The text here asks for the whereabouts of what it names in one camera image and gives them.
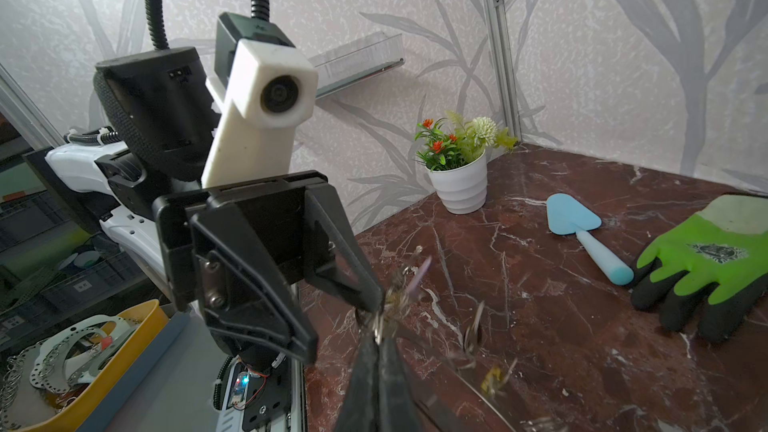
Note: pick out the light blue toy trowel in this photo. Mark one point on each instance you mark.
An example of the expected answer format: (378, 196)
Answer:
(567, 216)

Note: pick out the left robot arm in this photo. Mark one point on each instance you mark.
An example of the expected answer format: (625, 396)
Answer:
(199, 184)

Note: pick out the large metal key ring plate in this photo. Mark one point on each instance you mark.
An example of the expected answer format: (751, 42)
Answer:
(390, 322)

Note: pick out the key with purple tag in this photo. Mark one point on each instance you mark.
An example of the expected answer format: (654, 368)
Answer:
(412, 288)

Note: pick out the green lit circuit board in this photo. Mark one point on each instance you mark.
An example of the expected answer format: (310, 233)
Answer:
(238, 395)

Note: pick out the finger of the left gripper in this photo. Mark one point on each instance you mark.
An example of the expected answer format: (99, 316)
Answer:
(248, 307)
(333, 261)

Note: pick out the yellow tray with parts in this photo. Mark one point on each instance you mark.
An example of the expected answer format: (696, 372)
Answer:
(57, 383)

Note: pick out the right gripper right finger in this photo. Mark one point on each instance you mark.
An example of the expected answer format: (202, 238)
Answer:
(398, 412)

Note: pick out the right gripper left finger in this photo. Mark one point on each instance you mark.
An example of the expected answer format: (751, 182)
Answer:
(360, 408)

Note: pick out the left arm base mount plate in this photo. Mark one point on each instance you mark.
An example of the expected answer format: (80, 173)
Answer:
(272, 401)

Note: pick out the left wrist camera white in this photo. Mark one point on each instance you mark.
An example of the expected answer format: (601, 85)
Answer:
(264, 88)

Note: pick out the potted plant white pot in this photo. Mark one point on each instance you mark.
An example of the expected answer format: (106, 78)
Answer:
(455, 154)

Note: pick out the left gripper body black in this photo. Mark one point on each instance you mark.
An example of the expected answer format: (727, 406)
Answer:
(267, 212)

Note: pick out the green black garden glove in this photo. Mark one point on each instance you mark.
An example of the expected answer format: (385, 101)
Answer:
(715, 261)

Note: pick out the clear acrylic wall shelf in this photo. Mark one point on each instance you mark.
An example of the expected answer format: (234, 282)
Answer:
(357, 61)

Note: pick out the key with yellow tag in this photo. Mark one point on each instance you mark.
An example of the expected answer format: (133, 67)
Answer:
(496, 380)

